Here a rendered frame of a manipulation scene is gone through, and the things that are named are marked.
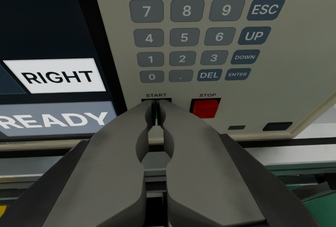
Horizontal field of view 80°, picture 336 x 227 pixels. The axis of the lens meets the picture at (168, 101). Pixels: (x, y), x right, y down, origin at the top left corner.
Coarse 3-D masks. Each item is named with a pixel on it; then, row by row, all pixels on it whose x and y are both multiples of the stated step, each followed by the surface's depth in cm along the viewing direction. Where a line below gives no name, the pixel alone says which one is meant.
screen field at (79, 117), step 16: (0, 112) 15; (16, 112) 16; (32, 112) 16; (48, 112) 16; (64, 112) 16; (80, 112) 16; (96, 112) 16; (112, 112) 16; (0, 128) 17; (16, 128) 18; (32, 128) 18; (48, 128) 18; (64, 128) 18; (80, 128) 18; (96, 128) 18
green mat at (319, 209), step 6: (324, 198) 52; (330, 198) 52; (306, 204) 51; (312, 204) 51; (318, 204) 51; (324, 204) 51; (330, 204) 51; (312, 210) 50; (318, 210) 50; (324, 210) 50; (330, 210) 50; (318, 216) 50; (324, 216) 50; (330, 216) 50; (318, 222) 49; (324, 222) 49; (330, 222) 49
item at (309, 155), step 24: (240, 144) 22; (264, 144) 22; (288, 144) 22; (312, 144) 22; (0, 168) 20; (24, 168) 20; (48, 168) 20; (144, 168) 20; (288, 168) 22; (312, 168) 23
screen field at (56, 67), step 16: (0, 64) 12; (16, 64) 12; (32, 64) 12; (48, 64) 12; (64, 64) 12; (80, 64) 12; (0, 80) 13; (16, 80) 13; (32, 80) 13; (48, 80) 13; (64, 80) 13; (80, 80) 13; (96, 80) 13
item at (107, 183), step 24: (120, 120) 10; (144, 120) 10; (96, 144) 8; (120, 144) 8; (144, 144) 10; (96, 168) 7; (120, 168) 7; (72, 192) 6; (96, 192) 6; (120, 192) 6; (144, 192) 7; (48, 216) 6; (72, 216) 6; (96, 216) 6; (120, 216) 6; (144, 216) 7
